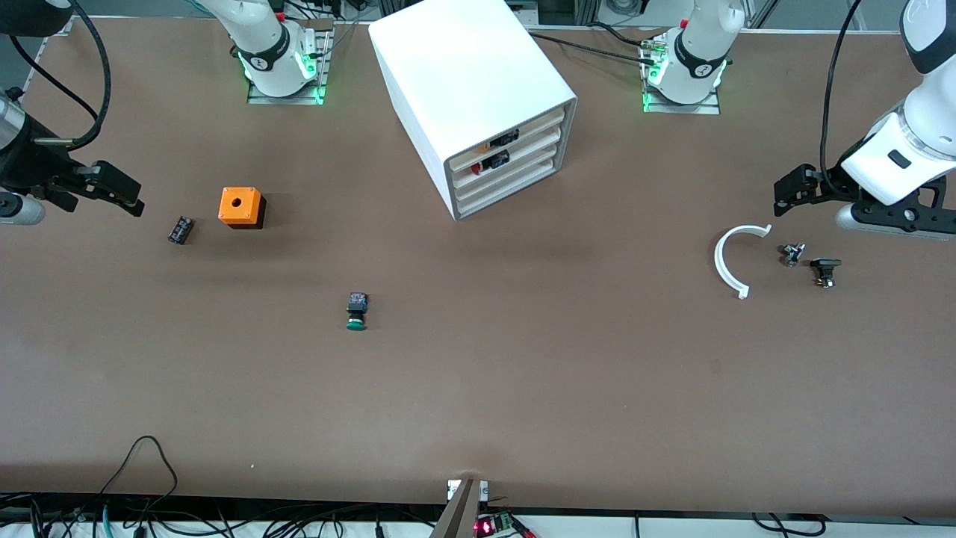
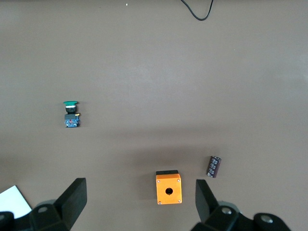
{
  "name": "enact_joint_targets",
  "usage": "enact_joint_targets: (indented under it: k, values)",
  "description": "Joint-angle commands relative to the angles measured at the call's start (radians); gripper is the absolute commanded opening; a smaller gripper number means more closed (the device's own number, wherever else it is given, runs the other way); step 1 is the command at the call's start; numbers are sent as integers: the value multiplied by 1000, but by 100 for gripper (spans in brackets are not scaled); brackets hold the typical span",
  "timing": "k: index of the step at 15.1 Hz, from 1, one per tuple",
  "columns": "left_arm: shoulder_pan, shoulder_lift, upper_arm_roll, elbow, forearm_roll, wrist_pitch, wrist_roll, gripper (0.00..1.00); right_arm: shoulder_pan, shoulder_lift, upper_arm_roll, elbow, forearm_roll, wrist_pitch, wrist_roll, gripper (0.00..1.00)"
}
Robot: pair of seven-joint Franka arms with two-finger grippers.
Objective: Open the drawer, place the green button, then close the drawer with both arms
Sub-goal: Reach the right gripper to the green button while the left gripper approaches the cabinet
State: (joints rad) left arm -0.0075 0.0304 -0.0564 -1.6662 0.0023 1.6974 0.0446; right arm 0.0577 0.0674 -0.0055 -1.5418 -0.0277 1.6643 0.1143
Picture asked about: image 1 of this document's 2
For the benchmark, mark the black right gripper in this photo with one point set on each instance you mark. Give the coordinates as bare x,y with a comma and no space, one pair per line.
30,166

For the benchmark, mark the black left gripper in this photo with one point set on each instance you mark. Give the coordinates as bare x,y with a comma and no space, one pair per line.
833,184

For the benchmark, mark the green push button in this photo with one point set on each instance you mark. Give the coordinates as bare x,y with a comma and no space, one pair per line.
357,310

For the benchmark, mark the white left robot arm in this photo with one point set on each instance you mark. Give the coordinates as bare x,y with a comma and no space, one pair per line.
919,142

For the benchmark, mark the white drawer with red button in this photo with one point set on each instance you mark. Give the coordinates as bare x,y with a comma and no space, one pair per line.
541,140

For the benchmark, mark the white drawer with yellow button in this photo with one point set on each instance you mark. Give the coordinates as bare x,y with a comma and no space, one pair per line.
541,123

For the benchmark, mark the white lowest drawer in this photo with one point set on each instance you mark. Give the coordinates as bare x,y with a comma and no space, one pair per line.
523,179

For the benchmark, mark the yellow push button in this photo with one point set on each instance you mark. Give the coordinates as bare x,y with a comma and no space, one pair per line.
505,139

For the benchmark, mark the red push button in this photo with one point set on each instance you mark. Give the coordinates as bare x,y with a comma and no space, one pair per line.
493,161

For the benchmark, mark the white drawer cabinet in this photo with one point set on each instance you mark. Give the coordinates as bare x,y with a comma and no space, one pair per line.
463,75

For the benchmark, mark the small black contact block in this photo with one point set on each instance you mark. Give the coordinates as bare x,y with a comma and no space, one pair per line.
181,230

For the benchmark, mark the white curved plastic arc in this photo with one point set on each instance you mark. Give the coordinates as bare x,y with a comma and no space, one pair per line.
719,261

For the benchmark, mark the circuit board with red light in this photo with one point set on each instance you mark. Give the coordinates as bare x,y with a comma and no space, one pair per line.
485,527

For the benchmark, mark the small metal switch part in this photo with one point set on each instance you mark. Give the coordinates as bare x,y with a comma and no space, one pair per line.
792,255

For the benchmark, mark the black flat-headed switch part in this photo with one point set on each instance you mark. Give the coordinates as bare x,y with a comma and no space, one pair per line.
825,267

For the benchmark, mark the orange button enclosure box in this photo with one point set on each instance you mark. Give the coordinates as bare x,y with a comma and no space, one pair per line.
239,205

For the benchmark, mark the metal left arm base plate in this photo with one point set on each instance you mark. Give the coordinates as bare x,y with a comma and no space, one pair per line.
683,108

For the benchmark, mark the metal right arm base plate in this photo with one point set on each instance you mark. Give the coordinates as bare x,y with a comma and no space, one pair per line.
326,67

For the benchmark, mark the brown camera mount post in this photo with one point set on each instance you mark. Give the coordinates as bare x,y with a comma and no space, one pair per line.
459,515

